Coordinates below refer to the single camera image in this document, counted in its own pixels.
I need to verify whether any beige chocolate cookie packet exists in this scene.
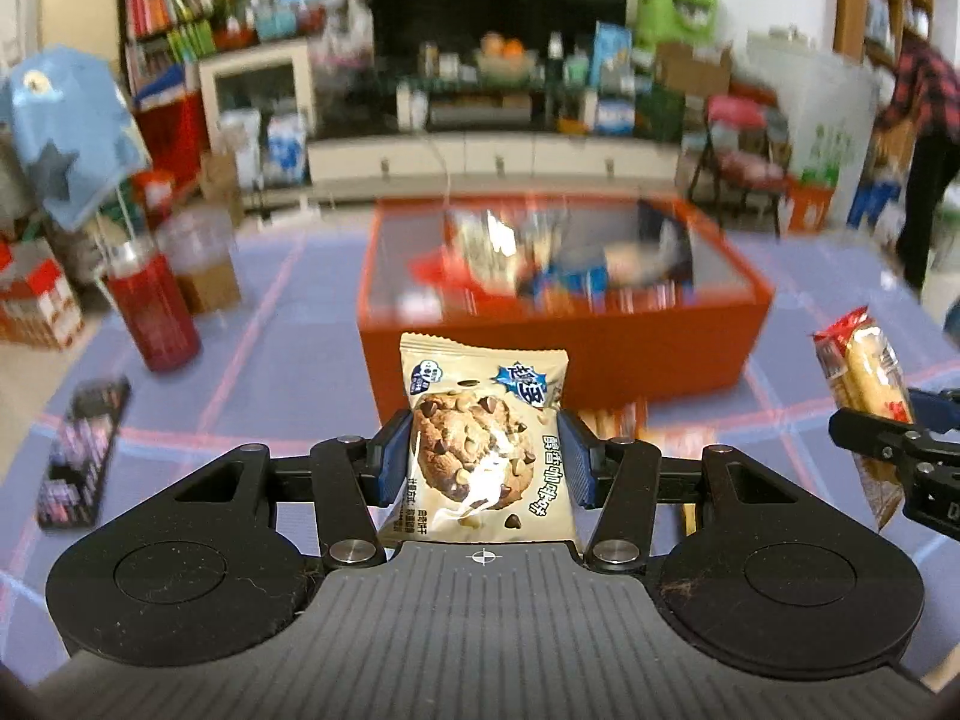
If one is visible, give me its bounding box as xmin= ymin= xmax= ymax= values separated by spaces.
xmin=381 ymin=333 xmax=578 ymax=548

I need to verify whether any person in plaid shirt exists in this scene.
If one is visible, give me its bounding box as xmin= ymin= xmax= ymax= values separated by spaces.
xmin=875 ymin=34 xmax=960 ymax=294

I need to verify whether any white glass-door cabinet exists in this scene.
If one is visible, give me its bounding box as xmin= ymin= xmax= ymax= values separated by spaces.
xmin=197 ymin=37 xmax=317 ymax=143

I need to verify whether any dark bookshelf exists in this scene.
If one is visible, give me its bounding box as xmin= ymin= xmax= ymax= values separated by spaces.
xmin=115 ymin=0 xmax=249 ymax=96

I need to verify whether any fruit bowl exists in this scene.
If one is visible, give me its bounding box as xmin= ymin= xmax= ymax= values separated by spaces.
xmin=475 ymin=32 xmax=539 ymax=85

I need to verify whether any red white carton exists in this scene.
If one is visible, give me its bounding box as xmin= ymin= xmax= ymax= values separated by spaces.
xmin=0 ymin=239 xmax=85 ymax=349

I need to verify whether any red clear breadstick packet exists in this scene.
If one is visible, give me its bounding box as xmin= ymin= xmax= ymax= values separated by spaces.
xmin=812 ymin=305 xmax=914 ymax=530

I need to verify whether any black remote control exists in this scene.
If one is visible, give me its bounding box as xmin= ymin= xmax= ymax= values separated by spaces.
xmin=36 ymin=377 xmax=132 ymax=530

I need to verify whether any red folding chair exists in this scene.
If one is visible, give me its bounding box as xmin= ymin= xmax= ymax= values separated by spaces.
xmin=686 ymin=94 xmax=788 ymax=238

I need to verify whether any blue plaid tablecloth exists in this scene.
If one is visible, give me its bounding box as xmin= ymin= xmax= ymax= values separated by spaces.
xmin=2 ymin=232 xmax=958 ymax=683

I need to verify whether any red soda can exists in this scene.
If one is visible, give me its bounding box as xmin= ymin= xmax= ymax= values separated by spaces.
xmin=106 ymin=236 xmax=200 ymax=372

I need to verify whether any blue star cloth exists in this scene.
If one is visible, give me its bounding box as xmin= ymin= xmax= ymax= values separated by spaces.
xmin=2 ymin=46 xmax=151 ymax=232

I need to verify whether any orange storage box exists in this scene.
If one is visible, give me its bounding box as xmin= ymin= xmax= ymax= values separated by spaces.
xmin=358 ymin=193 xmax=775 ymax=418

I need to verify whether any red white snack bag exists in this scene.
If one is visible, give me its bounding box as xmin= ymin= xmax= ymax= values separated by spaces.
xmin=407 ymin=247 xmax=517 ymax=298

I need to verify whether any cream gourd biscuit bag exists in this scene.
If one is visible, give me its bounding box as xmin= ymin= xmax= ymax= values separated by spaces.
xmin=448 ymin=210 xmax=526 ymax=294

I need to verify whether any white tv stand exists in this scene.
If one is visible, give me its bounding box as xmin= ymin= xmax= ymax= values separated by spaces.
xmin=308 ymin=132 xmax=680 ymax=182

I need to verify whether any clear plastic jar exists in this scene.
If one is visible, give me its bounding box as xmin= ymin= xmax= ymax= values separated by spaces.
xmin=156 ymin=205 xmax=241 ymax=316

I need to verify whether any blue candy cookie packet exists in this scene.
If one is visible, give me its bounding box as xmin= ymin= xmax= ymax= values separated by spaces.
xmin=517 ymin=255 xmax=617 ymax=314

